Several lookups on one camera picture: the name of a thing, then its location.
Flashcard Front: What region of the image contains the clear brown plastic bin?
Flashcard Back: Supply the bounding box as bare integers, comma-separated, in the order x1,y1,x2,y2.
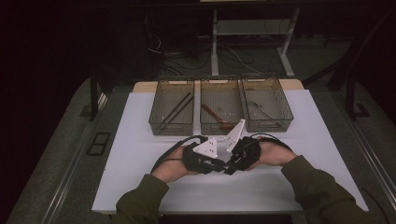
240,73,295,133
148,77,195,137
199,75,246,136

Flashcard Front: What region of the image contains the brown wooden spoon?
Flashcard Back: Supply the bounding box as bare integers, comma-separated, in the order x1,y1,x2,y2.
201,103,236,131

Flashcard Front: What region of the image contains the white table mat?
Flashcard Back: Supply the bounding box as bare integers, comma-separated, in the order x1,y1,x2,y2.
92,89,369,216

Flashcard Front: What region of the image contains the person's right hand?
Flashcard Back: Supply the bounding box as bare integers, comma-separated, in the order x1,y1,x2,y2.
248,142,298,172

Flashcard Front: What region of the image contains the hand-held gripper black cable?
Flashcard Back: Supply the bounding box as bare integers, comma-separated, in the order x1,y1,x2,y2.
248,133,293,153
150,134,209,174

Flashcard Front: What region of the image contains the person's left hand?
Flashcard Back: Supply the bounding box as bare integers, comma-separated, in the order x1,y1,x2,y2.
151,147,200,184

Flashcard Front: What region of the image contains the metal floor rail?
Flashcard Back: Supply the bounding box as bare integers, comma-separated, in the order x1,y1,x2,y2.
339,108,396,200
40,92,108,224

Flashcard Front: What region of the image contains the left hand-held gripper black cable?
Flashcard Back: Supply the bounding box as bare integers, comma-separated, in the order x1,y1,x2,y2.
150,134,209,174

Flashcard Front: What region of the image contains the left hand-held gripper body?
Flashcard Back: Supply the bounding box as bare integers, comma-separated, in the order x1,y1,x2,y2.
181,137,219,175

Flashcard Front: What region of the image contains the tangle of black floor cables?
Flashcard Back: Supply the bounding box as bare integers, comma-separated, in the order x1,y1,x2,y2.
144,31,219,77

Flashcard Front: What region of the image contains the black metal stand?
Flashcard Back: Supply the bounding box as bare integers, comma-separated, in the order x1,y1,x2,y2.
302,8,396,120

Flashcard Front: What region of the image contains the right hand-held gripper black cable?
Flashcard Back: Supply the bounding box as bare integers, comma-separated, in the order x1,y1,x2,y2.
248,133,293,153

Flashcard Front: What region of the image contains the metal fork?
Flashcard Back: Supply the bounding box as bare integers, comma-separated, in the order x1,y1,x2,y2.
250,101,276,120

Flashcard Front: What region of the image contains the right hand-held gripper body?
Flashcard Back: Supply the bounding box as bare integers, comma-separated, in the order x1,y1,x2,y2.
224,119,262,171

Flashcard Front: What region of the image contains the white metal desk frame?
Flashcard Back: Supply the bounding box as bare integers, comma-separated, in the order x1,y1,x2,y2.
210,7,302,78

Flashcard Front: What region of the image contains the white floor cable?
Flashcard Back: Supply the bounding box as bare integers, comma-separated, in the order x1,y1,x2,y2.
227,46,261,74

